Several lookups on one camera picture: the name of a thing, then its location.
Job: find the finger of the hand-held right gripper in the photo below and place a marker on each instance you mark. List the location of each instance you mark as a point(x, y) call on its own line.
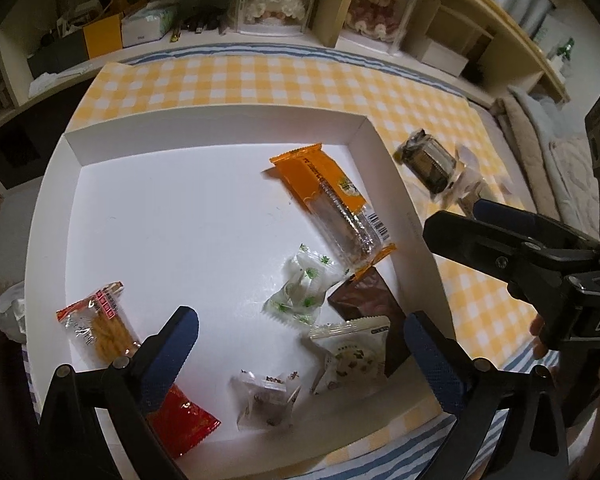
point(480, 240)
point(505, 215)

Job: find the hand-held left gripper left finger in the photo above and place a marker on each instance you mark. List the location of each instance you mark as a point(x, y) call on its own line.
point(167, 355)

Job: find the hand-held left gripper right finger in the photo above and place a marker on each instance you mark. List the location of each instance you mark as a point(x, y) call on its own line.
point(432, 360)

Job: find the red snack packet gold label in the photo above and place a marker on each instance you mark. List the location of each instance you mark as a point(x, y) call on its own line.
point(185, 420)

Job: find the fried stick snack packet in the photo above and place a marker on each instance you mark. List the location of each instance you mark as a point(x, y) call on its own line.
point(97, 330)

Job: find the white bear print cookie packet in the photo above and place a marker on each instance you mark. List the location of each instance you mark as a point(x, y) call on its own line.
point(352, 355)

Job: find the dark brown snack packet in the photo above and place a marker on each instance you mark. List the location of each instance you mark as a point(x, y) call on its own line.
point(365, 300)

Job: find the dark cake packet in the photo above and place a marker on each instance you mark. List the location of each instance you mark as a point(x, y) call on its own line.
point(430, 160)

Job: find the clear dark candy packet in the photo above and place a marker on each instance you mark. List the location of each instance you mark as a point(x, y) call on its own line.
point(265, 400)

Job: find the white cardboard box tray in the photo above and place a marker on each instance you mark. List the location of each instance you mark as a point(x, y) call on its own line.
point(180, 210)

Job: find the green leaf print candy packet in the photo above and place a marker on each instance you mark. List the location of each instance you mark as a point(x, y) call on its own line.
point(300, 290)

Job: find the long orange snack packet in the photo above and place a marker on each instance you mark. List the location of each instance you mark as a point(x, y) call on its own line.
point(320, 185)

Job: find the person's right hand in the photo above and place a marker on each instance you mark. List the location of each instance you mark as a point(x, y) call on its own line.
point(538, 335)

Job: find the grey quilt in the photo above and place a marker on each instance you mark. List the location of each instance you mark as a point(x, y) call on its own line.
point(540, 140)

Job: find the tan folded blanket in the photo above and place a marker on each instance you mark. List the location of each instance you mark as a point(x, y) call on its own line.
point(507, 120)

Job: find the black fuzzy item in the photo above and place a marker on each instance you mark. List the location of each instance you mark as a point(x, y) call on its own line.
point(474, 74)

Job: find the crumpled plastic bag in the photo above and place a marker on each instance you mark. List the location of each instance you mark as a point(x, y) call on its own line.
point(10, 310)

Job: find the small white box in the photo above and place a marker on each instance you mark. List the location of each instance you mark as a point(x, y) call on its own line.
point(440, 57)

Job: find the green glass bottle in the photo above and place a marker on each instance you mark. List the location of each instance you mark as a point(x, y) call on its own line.
point(565, 50)

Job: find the dark brown cloth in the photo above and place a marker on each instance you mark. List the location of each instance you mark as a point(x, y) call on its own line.
point(0, 410)

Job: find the wooden rack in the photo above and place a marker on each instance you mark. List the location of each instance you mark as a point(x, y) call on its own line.
point(472, 35)

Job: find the red dress doll in case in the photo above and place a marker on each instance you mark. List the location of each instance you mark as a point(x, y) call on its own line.
point(380, 5)

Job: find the black cabinet panel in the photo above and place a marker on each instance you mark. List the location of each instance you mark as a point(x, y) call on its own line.
point(20, 145)

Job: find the wooden shelf unit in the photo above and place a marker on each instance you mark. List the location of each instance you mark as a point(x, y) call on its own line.
point(340, 10)

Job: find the yellow checkered cloth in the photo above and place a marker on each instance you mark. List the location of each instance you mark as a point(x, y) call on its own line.
point(230, 80)

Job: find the white paper sheet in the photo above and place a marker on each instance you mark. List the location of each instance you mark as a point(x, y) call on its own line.
point(50, 82)

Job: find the dark green box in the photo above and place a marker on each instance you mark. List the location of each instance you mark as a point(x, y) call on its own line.
point(55, 57)

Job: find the yellow cardboard box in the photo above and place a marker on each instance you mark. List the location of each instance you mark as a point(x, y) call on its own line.
point(102, 37)

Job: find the tissue box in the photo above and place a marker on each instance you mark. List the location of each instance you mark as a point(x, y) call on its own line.
point(145, 25)

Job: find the pile of dark small tools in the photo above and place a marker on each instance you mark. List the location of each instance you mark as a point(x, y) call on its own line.
point(200, 22)

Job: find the assorted small items pile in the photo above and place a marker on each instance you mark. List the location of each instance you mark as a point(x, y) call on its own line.
point(80, 12)

